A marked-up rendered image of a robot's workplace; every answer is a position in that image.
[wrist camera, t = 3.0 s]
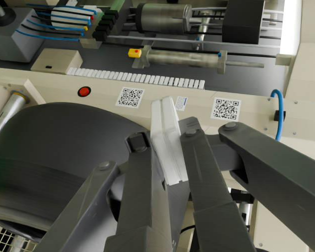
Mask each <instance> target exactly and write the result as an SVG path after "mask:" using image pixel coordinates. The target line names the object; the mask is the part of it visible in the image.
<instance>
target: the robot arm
mask: <svg viewBox="0 0 315 252"><path fill-rule="evenodd" d="M124 142H125V144H126V147H127V149H128V152H129V157H128V161H127V162H125V163H123V164H120V165H118V164H117V162H116V161H115V160H109V161H104V162H102V163H100V164H99V165H98V166H97V167H96V168H95V169H94V170H93V171H92V172H91V174H90V175H89V176H88V178H87V179H86V180H85V182H84V183H83V184H82V186H81V187H80V188H79V190H78V191H77V192H76V194H75V195H74V196H73V198H72V199H71V200H70V202H69V203H68V204H67V206H66V207H65V208H64V210H63V211H62V212H61V214H60V215H59V216H58V218H57V219H56V220H55V222H54V223H53V224H52V226H51V227H50V228H49V230H48V231H47V232H46V234H45V235H44V236H43V238H42V239H41V240H40V242H39V243H38V244H37V246H36V247H35V248H34V250H33V251H32V252H173V248H172V236H171V224H170V212H169V201H168V189H167V185H166V184H169V185H170V186H171V185H174V184H177V183H179V181H181V180H182V181H183V182H184V181H188V182H189V187H190V192H191V197H192V202H193V207H194V212H193V217H194V222H195V228H196V233H197V238H198V243H199V249H198V250H196V251H194V252H270V251H267V250H264V249H261V248H257V247H255V245H254V243H253V241H252V238H251V236H250V234H249V231H248V229H247V227H246V224H245V222H244V220H243V217H242V215H241V213H240V211H239V208H238V206H237V204H236V202H235V201H233V199H232V196H231V194H230V192H229V189H228V187H227V185H226V182H225V180H224V177H223V175H222V173H221V172H223V171H229V173H230V175H231V177H232V178H234V179H235V180H236V181H237V182H238V183H239V184H240V185H241V186H242V187H243V188H245V189H246V190H247V191H248V192H249V193H250V194H251V195H252V196H253V197H254V198H256V199H257V200H258V201H259V202H260V203H261V204H262V205H263V206H264V207H265V208H267V209H268V210H269V211H270V212H271V213H272V214H273V215H274V216H275V217H276V218H278V219H279V220H280V221H281V222H282V223H283V224H284V225H285V226H286V227H287V228H289V229H290V230H291V231H292V232H293V233H294V234H295V235H296V236H297V237H298V238H300V239H301V240H302V241H303V242H304V243H305V244H306V245H307V246H308V247H309V248H311V249H312V250H313V251H314V252H315V159H313V158H311V157H309V156H307V155H305V154H303V153H301V152H299V151H297V150H295V149H293V148H291V147H289V146H287V145H285V144H283V143H281V142H279V141H277V140H275V139H274V138H272V137H270V136H268V135H266V134H264V133H262V132H260V131H258V130H256V129H254V128H252V127H250V126H248V125H246V124H244V123H242V122H238V121H232V122H228V123H226V124H224V125H222V126H221V127H219V128H218V134H205V132H204V130H203V129H202V128H201V125H200V123H199V121H198V118H197V117H194V116H191V117H188V118H185V119H181V120H179V118H178V115H177V112H176V109H175V105H174V102H173V99H172V96H169V95H168V96H165V97H163V98H162V99H161V100H160V99H156V100H153V101H152V103H151V122H150V130H148V131H138V132H135V133H132V134H130V135H129V136H127V137H126V138H125V139H124ZM164 178H165V179H164ZM165 181H166V182H165Z"/></svg>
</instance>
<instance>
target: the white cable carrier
mask: <svg viewBox="0 0 315 252"><path fill-rule="evenodd" d="M66 75H69V76H70V75H71V76H78V77H87V78H96V79H106V80H115V81H124V82H133V83H143V84H144V83H145V84H154V85H161V86H162V85H163V86H170V87H172V86H173V87H180V88H189V89H198V90H205V89H204V83H205V81H204V80H200V83H199V80H195V83H194V79H191V80H189V79H184V78H180V80H179V78H175V81H174V77H171V78H170V77H166V78H165V77H164V76H161V77H160V76H156V77H155V76H154V75H152V76H150V75H147V76H146V75H145V74H143V75H141V74H132V73H129V74H128V73H123V72H120V73H119V72H116V73H115V72H114V71H112V72H110V71H106V70H103V71H101V70H99V71H98V70H93V69H85V68H82V69H81V68H78V69H77V68H73V67H70V69H69V70H68V72H67V74H66ZM184 80H185V81H184ZM189 81H190V82H189Z"/></svg>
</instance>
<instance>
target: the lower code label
mask: <svg viewBox="0 0 315 252"><path fill-rule="evenodd" d="M144 92H145V89H140V88H131V87H123V88H122V90H121V92H120V94H119V97H118V99H117V101H116V104H115V106H122V107H129V108H137V109H138V107H139V105H140V102H141V99H142V97H143V94H144Z"/></svg>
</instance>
